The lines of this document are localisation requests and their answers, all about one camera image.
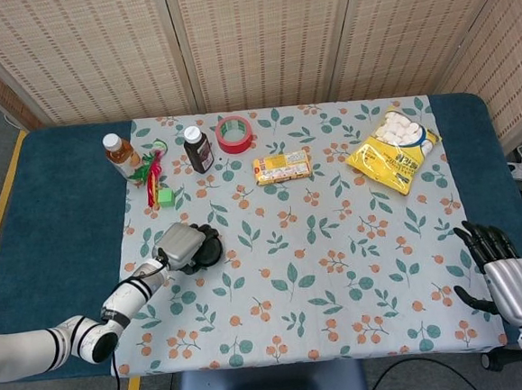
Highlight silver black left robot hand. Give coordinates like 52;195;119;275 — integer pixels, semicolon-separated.
150;218;225;279

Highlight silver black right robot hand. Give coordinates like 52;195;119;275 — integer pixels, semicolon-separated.
448;216;522;332

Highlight black upturned bowl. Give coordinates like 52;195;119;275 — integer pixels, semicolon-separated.
185;223;227;271

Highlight colourful feather shuttlecock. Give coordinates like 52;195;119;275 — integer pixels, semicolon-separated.
124;138;174;211

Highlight black table caster wheel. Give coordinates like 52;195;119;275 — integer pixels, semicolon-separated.
480;350;507;373

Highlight dark juice bottle white cap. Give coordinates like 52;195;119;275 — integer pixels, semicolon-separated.
180;124;217;177

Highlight leaf and fruit print tablecloth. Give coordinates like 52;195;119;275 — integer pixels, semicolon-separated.
90;89;510;381

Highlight amber tea bottle white cap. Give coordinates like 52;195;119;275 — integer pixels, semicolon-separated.
102;131;145;182

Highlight red tape roll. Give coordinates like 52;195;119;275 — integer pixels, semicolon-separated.
213;113;258;157

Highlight yellow biscuit packet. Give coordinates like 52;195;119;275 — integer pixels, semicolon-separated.
251;149;315;188

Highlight yellow marshmallow bag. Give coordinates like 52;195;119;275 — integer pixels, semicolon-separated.
340;101;448;203

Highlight woven bamboo folding screen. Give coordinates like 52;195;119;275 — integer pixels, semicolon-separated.
0;0;522;195

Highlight black floor cable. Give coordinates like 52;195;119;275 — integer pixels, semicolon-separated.
365;351;486;390

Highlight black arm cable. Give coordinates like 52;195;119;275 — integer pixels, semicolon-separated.
108;344;124;390

